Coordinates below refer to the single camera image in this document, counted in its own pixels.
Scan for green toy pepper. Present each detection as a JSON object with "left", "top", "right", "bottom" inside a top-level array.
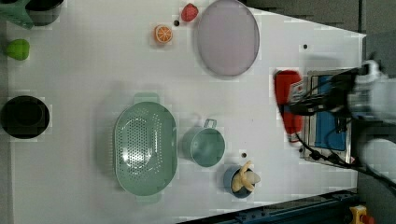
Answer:
[{"left": 6, "top": 39, "right": 30, "bottom": 61}]

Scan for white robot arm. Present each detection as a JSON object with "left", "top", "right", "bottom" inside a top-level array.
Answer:
[{"left": 289, "top": 65, "right": 395, "bottom": 179}]

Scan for grey round plate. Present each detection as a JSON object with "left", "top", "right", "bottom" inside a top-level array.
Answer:
[{"left": 197, "top": 0, "right": 260, "bottom": 76}]

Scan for green plastic scoop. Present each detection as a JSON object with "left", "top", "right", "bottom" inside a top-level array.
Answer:
[{"left": 0, "top": 0, "right": 34, "bottom": 30}]

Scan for red toy strawberry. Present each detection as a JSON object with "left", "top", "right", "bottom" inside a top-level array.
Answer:
[{"left": 181, "top": 3, "right": 199, "bottom": 22}]

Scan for toy orange half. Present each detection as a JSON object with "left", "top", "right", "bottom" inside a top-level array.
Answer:
[{"left": 153, "top": 25, "right": 173, "bottom": 44}]

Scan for black round cup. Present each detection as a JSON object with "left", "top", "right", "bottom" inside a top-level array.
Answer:
[{"left": 1, "top": 95, "right": 50, "bottom": 139}]

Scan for blue bowl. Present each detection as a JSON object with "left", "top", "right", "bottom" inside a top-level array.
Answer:
[{"left": 223, "top": 165, "right": 251, "bottom": 199}]

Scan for blue table frame rail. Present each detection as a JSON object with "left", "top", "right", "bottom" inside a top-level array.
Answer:
[{"left": 178, "top": 190, "right": 361, "bottom": 224}]

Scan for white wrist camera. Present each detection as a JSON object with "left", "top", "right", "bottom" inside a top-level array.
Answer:
[{"left": 356, "top": 60, "right": 388, "bottom": 84}]

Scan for silver toaster oven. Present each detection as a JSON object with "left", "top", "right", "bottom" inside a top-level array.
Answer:
[{"left": 303, "top": 68, "right": 386, "bottom": 169}]

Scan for green metal mug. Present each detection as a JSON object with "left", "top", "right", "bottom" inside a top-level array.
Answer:
[{"left": 181, "top": 119, "right": 225, "bottom": 167}]

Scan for black container top left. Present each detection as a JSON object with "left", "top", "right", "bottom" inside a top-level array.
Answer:
[{"left": 25, "top": 0, "right": 64, "bottom": 26}]

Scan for red ketchup bottle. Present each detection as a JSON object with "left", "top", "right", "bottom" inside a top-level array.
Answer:
[{"left": 274, "top": 70, "right": 304, "bottom": 146}]

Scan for peeled toy banana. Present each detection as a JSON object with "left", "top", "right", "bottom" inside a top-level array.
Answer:
[{"left": 232, "top": 161, "right": 261, "bottom": 192}]

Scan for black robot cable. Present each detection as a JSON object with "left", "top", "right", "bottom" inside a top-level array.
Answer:
[{"left": 293, "top": 132, "right": 396, "bottom": 190}]

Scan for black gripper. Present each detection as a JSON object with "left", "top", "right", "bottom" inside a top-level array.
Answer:
[{"left": 289, "top": 68, "right": 359, "bottom": 117}]

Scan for green oval strainer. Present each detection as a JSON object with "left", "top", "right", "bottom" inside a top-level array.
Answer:
[{"left": 113, "top": 92, "right": 177, "bottom": 204}]

